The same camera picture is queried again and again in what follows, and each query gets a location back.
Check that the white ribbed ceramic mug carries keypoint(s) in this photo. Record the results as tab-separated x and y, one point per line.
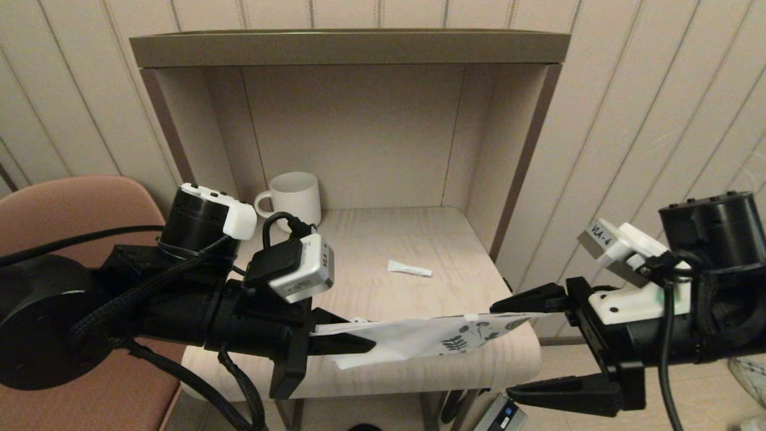
299	194

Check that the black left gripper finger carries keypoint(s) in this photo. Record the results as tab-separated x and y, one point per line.
326	317
341	344

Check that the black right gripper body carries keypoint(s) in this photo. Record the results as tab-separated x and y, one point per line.
628	347

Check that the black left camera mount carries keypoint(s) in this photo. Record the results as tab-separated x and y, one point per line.
272	263

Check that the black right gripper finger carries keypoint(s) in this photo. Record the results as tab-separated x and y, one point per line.
574	395
538	299

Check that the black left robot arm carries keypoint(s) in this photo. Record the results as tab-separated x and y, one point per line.
42	323

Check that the black round floor object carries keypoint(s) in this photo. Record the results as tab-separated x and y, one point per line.
365	428

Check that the pink upholstered chair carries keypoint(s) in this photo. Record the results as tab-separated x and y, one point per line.
72	209

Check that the white floral zipper pouch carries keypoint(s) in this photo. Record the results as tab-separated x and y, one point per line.
407	341

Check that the white patterned floor item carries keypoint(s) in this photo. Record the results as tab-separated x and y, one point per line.
753	425
754	380

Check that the dark metal table leg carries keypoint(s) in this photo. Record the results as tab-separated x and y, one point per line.
296	416
428	413

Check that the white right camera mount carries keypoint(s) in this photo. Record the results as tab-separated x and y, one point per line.
622	305

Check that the small white toothpaste tube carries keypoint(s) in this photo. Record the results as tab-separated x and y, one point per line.
404	269

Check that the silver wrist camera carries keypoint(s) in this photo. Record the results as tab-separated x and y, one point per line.
622	239
305	272

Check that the beige wooden shelf hutch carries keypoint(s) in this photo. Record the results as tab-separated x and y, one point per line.
347	48

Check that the grey power adapter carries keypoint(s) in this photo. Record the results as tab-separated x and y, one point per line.
499	420

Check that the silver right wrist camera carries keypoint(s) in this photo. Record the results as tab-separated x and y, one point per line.
622	239

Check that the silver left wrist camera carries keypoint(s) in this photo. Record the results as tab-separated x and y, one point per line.
305	272

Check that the brown baseboard strip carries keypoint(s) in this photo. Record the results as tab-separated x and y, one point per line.
550	342

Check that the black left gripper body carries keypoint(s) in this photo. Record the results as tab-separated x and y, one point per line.
251	323

